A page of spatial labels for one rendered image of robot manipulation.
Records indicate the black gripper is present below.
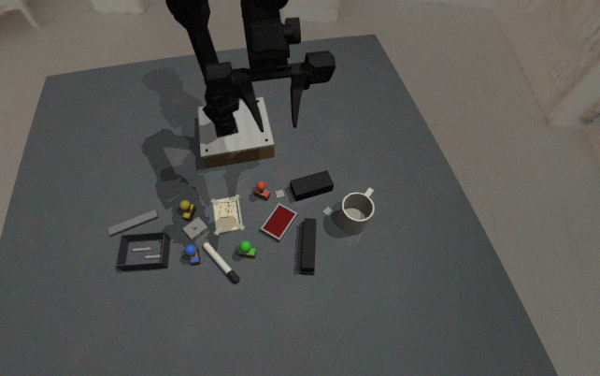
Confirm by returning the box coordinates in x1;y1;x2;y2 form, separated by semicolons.
203;51;336;132

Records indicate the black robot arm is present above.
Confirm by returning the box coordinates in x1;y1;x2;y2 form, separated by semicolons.
165;0;301;137

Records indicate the green-handled rubber stamp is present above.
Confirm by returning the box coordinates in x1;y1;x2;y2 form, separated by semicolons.
238;241;256;259

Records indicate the grey and black cylinder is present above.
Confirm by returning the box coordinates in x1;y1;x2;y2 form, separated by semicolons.
203;242;240;283

